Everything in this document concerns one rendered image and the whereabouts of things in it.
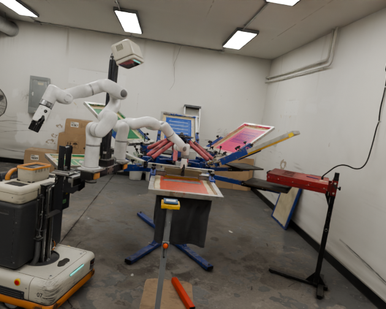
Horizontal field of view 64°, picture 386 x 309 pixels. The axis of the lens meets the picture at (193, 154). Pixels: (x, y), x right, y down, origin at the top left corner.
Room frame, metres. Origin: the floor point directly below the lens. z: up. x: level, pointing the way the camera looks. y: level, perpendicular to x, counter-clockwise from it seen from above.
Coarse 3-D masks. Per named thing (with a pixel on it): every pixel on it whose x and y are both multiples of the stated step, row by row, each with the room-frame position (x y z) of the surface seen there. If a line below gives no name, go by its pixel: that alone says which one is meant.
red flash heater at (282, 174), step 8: (272, 176) 3.07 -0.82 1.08; (280, 176) 3.04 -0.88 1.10; (288, 176) 3.05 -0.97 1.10; (296, 176) 3.12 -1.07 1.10; (304, 176) 3.19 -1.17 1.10; (312, 176) 3.27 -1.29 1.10; (280, 184) 3.04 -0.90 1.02; (288, 184) 3.01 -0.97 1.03; (296, 184) 2.98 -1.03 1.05; (304, 184) 2.95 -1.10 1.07; (312, 184) 2.92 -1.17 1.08; (320, 184) 2.89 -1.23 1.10; (328, 184) 2.97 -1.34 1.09; (320, 192) 2.89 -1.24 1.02
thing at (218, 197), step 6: (150, 180) 2.56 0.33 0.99; (150, 186) 2.36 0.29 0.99; (210, 186) 2.77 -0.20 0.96; (216, 186) 2.67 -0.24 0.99; (150, 192) 2.28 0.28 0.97; (156, 192) 2.29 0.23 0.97; (162, 192) 2.29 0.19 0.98; (168, 192) 2.30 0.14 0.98; (174, 192) 2.30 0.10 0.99; (180, 192) 2.31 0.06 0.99; (186, 192) 2.34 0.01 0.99; (216, 192) 2.47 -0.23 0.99; (192, 198) 2.32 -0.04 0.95; (198, 198) 2.32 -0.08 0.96; (204, 198) 2.33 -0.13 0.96; (210, 198) 2.33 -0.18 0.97; (216, 198) 2.34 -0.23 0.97; (222, 198) 2.34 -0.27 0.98
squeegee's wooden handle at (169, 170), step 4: (164, 168) 2.89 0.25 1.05; (168, 168) 2.89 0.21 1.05; (172, 168) 2.90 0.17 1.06; (176, 168) 2.91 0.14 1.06; (168, 172) 2.89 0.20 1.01; (172, 172) 2.90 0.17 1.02; (176, 172) 2.90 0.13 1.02; (180, 172) 2.91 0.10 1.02; (184, 172) 2.91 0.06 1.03; (188, 172) 2.91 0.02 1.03; (192, 172) 2.92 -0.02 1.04; (196, 172) 2.92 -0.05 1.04; (200, 172) 2.93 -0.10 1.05; (188, 176) 2.91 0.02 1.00; (192, 176) 2.92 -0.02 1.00; (196, 176) 2.92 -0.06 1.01
